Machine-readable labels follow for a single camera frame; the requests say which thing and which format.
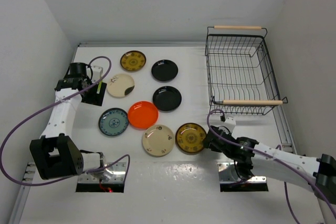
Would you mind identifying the green plate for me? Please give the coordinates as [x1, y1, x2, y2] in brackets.
[96, 81, 102, 94]

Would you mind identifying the yellow patterned plate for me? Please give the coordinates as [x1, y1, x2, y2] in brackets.
[175, 123, 206, 155]
[120, 50, 146, 72]

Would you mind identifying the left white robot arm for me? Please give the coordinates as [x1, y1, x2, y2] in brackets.
[29, 62, 107, 180]

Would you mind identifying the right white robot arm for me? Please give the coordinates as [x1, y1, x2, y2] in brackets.
[203, 126, 335, 204]

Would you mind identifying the cream plate with black patch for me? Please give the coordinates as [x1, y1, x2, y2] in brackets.
[107, 73, 135, 98]

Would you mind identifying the blue patterned plate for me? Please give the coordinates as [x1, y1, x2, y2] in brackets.
[98, 108, 129, 137]

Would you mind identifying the cream plate with flowers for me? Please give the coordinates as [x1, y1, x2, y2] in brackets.
[142, 124, 174, 157]

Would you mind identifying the orange plate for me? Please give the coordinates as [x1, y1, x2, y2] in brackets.
[128, 101, 159, 129]

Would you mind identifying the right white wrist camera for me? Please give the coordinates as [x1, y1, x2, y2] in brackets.
[224, 116, 236, 133]

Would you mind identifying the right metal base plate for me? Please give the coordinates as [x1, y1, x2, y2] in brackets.
[217, 162, 267, 184]

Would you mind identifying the metal base plate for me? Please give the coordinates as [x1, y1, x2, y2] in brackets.
[78, 162, 127, 184]
[217, 162, 267, 184]

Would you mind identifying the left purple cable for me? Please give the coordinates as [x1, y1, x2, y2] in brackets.
[0, 56, 131, 186]

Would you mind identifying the black wire dish rack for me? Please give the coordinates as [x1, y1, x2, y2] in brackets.
[205, 25, 288, 115]

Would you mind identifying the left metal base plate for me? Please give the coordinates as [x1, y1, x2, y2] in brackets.
[78, 162, 127, 184]

